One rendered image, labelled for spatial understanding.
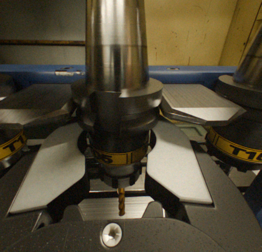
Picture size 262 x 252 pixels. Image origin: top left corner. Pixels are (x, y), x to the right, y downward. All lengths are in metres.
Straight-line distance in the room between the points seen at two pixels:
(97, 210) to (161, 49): 0.98
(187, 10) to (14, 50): 0.95
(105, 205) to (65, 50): 0.59
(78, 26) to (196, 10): 0.75
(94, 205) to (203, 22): 1.13
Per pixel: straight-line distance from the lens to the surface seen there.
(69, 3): 0.69
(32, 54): 0.76
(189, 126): 1.33
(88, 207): 0.41
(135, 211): 0.40
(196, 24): 1.16
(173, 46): 1.11
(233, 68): 0.19
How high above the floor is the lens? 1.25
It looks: 30 degrees down
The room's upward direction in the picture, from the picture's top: 1 degrees clockwise
